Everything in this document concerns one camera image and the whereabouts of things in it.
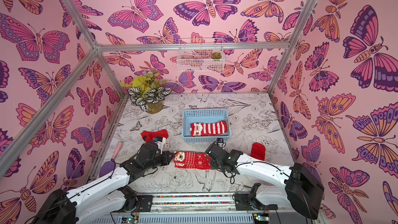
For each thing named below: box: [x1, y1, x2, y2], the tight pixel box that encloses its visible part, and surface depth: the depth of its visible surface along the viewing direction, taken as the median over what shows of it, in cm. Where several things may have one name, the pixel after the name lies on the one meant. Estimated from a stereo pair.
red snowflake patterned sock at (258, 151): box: [250, 142, 266, 161], surface depth 94 cm
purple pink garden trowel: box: [99, 141, 123, 178], surface depth 87 cm
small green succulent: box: [210, 51, 222, 60], surface depth 94 cm
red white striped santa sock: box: [189, 120, 229, 137], surface depth 98 cm
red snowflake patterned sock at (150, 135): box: [140, 129, 169, 144], surface depth 101 cm
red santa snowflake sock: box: [174, 151, 213, 170], surface depth 85 cm
